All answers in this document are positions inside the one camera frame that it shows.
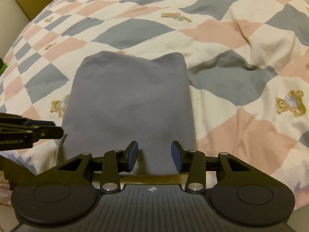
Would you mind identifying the grey-purple garment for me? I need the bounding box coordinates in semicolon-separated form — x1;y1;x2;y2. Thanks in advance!
58;51;196;175

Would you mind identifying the checkered pink grey white quilt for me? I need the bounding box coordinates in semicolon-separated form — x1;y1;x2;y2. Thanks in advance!
1;0;308;208

